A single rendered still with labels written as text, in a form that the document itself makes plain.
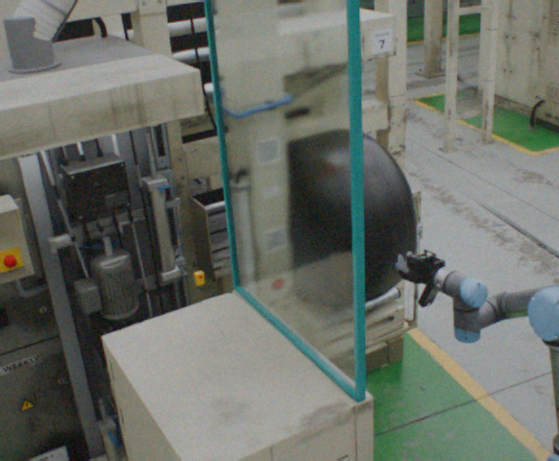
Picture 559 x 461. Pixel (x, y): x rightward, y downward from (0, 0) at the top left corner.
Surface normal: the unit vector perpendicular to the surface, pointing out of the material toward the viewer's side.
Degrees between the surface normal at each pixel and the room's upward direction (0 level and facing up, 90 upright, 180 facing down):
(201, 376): 0
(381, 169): 41
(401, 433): 0
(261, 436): 0
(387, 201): 60
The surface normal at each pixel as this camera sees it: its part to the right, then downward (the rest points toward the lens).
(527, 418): -0.07, -0.90
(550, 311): -0.90, 0.12
